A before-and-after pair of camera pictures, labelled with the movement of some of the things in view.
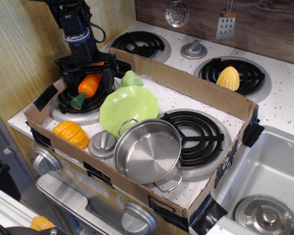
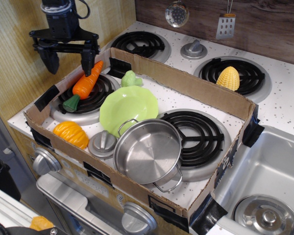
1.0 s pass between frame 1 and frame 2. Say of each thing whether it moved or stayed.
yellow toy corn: stayed
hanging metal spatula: stayed
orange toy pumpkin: stayed
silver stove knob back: stayed
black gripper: moved
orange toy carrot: moved
